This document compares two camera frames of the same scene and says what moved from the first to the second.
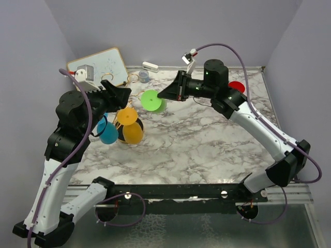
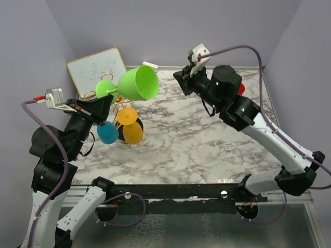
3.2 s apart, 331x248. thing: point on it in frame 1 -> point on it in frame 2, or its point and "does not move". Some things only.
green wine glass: (150, 102) -> (139, 83)
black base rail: (181, 199) does not move
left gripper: (116, 97) -> (96, 110)
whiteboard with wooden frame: (107, 65) does not move
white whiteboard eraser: (150, 66) does not move
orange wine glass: (132, 131) does not move
